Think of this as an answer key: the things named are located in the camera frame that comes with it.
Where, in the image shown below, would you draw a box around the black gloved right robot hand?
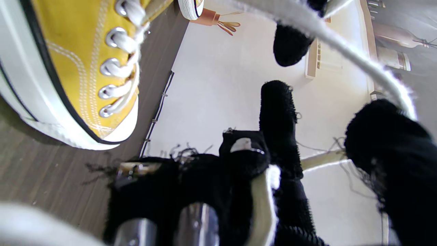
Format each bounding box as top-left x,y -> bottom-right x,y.
104,80 -> 437,246

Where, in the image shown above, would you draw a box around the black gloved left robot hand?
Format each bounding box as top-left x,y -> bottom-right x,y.
273,0 -> 329,67

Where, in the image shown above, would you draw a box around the white shoelace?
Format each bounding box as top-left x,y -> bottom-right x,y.
0,0 -> 418,246

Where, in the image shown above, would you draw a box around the yellow canvas sneaker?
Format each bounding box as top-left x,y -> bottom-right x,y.
178,0 -> 205,20
0,0 -> 174,151

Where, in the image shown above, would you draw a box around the terracotta pot with wooden utensils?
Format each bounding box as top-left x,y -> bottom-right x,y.
191,9 -> 243,36

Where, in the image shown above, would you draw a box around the glass bottles on shelf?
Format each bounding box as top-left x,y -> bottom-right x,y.
367,0 -> 437,72

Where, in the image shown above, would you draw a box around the wooden wall shelf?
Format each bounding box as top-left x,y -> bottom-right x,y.
305,17 -> 332,80

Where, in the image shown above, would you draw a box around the black cable strip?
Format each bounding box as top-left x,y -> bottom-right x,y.
139,71 -> 174,158

